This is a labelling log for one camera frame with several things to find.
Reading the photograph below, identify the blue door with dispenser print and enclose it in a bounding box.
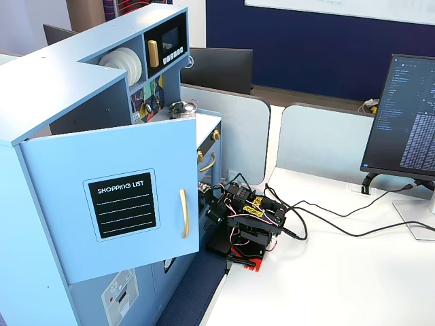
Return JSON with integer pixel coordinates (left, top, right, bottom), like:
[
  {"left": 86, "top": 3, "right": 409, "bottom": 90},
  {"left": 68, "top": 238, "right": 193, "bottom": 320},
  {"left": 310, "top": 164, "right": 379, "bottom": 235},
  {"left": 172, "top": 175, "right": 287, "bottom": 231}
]
[{"left": 67, "top": 268, "right": 141, "bottom": 326}]

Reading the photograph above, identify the yellow and white cable pile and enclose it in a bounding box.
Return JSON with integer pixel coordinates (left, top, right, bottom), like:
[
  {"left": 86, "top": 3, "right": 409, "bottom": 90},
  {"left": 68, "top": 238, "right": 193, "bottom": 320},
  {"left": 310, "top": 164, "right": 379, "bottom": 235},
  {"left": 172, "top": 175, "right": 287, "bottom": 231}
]
[{"left": 357, "top": 98, "right": 380, "bottom": 115}]

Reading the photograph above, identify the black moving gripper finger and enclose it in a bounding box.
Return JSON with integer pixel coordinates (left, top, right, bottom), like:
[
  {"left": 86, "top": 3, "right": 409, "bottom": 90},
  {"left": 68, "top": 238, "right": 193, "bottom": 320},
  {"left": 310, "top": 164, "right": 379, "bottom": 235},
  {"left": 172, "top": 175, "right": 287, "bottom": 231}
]
[{"left": 203, "top": 189, "right": 218, "bottom": 211}]

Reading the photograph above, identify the blue door with dishes print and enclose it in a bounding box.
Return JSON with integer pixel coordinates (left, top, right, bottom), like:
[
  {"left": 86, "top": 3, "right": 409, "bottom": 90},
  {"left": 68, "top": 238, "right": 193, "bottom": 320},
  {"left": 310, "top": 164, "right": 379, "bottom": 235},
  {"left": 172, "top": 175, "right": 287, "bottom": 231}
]
[{"left": 151, "top": 253, "right": 198, "bottom": 316}]

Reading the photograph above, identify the grey rounded desk divider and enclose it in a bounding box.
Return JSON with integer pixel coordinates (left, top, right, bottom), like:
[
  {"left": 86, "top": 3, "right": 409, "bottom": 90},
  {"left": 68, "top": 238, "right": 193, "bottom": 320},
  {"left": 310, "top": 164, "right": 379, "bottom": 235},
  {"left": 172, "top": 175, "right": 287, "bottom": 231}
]
[
  {"left": 179, "top": 83, "right": 272, "bottom": 186},
  {"left": 275, "top": 102, "right": 377, "bottom": 187}
]

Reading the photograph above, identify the red cable bundle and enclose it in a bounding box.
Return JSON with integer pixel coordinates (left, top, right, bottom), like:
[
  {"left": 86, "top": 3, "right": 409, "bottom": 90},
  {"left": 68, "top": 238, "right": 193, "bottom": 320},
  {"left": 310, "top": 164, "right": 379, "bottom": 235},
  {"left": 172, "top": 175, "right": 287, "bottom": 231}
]
[{"left": 103, "top": 0, "right": 153, "bottom": 17}]

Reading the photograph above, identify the dark switched off monitor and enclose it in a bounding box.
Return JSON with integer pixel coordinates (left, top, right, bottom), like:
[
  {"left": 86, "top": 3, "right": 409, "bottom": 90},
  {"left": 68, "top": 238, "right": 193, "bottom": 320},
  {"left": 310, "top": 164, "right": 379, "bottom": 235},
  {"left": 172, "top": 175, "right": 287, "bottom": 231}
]
[{"left": 179, "top": 47, "right": 254, "bottom": 96}]

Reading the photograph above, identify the black cable to monitor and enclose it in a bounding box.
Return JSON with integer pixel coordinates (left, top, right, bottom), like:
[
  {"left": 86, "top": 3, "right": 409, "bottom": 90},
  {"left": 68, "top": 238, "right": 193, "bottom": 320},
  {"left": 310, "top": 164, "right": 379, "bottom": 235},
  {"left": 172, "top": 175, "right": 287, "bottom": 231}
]
[{"left": 281, "top": 182, "right": 428, "bottom": 218}]

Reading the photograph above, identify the white wall board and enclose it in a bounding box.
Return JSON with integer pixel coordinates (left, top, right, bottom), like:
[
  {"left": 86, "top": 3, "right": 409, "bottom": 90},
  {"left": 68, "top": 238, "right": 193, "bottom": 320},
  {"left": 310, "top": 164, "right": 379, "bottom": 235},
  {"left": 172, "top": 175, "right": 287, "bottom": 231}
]
[{"left": 244, "top": 0, "right": 435, "bottom": 26}]

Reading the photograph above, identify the computer monitor showing code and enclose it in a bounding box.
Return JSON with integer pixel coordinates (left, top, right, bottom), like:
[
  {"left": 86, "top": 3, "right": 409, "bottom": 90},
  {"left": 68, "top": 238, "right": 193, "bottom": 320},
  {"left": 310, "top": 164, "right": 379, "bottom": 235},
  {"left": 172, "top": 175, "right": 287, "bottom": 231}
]
[{"left": 360, "top": 53, "right": 435, "bottom": 181}]

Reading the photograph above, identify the light blue toy kitchen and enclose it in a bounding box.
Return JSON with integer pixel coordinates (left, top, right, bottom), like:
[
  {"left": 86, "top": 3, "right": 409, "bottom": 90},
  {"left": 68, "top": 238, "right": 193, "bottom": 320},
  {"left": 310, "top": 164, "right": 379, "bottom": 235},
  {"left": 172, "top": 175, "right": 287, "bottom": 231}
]
[{"left": 0, "top": 3, "right": 224, "bottom": 326}]

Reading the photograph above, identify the silver pot with lid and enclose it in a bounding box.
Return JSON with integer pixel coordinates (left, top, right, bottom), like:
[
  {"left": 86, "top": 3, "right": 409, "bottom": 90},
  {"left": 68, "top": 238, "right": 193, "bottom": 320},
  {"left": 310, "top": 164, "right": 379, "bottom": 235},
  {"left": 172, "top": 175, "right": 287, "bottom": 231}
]
[{"left": 169, "top": 99, "right": 200, "bottom": 120}]

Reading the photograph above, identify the dark monitor back panel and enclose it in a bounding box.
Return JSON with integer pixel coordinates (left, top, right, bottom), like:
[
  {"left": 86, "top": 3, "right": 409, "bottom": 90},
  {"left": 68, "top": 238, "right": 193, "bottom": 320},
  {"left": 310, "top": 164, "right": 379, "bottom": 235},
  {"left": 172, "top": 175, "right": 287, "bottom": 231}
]
[{"left": 43, "top": 23, "right": 80, "bottom": 46}]

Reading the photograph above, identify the black toy microwave door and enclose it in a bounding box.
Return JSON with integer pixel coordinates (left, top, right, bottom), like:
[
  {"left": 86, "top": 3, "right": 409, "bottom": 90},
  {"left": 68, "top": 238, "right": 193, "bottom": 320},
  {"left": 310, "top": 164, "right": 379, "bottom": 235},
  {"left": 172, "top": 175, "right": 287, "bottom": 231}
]
[{"left": 143, "top": 12, "right": 188, "bottom": 78}]

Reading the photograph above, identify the blue shopping list cabinet door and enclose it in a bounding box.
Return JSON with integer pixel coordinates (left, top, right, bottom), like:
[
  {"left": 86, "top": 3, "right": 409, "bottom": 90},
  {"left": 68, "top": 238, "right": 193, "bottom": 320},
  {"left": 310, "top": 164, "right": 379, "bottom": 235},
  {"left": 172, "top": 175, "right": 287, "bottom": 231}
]
[{"left": 19, "top": 117, "right": 201, "bottom": 285}]

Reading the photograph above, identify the black flat base plate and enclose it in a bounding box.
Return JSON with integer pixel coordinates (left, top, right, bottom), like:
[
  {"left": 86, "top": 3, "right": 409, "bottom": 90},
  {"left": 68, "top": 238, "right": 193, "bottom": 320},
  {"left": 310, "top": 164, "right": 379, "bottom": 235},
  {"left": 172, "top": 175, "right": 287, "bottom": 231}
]
[{"left": 206, "top": 233, "right": 236, "bottom": 258}]

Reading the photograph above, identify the stack of white plates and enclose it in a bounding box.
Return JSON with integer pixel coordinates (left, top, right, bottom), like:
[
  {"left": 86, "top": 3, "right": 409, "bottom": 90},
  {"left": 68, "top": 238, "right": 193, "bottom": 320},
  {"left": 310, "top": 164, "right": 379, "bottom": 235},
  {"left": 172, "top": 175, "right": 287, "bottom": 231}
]
[{"left": 99, "top": 47, "right": 143, "bottom": 86}]

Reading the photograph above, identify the long black power cable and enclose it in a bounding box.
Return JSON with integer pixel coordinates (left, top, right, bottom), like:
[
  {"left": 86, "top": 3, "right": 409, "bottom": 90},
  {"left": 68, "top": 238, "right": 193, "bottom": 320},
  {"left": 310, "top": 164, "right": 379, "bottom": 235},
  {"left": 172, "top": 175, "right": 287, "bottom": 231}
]
[{"left": 264, "top": 182, "right": 435, "bottom": 242}]

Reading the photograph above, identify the black curved cable holder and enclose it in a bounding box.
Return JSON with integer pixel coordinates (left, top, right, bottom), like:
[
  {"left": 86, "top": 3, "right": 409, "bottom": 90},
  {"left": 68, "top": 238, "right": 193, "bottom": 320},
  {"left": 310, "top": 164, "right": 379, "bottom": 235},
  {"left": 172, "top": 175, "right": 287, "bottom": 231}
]
[{"left": 360, "top": 172, "right": 382, "bottom": 196}]

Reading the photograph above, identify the blue oven door gold handle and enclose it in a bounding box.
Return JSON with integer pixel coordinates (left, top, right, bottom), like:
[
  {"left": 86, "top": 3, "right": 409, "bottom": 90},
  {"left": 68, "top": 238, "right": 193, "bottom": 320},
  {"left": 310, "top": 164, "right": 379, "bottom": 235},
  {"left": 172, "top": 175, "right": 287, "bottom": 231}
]
[{"left": 196, "top": 144, "right": 222, "bottom": 191}]

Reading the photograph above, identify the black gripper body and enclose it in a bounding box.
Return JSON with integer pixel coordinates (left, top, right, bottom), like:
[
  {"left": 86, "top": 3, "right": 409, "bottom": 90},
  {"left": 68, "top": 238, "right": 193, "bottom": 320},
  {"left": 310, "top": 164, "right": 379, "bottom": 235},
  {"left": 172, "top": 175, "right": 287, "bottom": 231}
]
[{"left": 207, "top": 189, "right": 235, "bottom": 225}]

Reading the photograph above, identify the red arm base mount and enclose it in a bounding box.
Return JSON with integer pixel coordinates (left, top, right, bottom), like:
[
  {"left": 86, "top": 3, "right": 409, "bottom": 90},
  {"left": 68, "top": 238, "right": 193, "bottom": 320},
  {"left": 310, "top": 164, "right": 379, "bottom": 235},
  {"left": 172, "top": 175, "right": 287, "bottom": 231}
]
[{"left": 230, "top": 244, "right": 266, "bottom": 273}]

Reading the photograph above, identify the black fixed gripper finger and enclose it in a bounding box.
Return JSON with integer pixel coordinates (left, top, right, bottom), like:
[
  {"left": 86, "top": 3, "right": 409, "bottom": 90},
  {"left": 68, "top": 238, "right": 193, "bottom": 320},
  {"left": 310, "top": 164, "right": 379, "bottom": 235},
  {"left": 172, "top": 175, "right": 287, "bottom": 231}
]
[{"left": 203, "top": 210, "right": 222, "bottom": 232}]

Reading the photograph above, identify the silver monitor stand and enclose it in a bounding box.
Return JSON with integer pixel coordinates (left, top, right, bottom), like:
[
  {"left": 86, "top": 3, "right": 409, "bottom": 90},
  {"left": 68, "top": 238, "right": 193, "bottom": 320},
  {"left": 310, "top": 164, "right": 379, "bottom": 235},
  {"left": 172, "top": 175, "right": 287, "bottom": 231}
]
[{"left": 392, "top": 179, "right": 435, "bottom": 242}]

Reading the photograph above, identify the black table clamp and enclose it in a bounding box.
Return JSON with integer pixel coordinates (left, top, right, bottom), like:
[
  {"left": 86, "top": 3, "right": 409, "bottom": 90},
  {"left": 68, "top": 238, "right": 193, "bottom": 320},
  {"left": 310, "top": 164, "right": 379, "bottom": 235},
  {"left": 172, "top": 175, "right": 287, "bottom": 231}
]
[{"left": 224, "top": 254, "right": 258, "bottom": 268}]

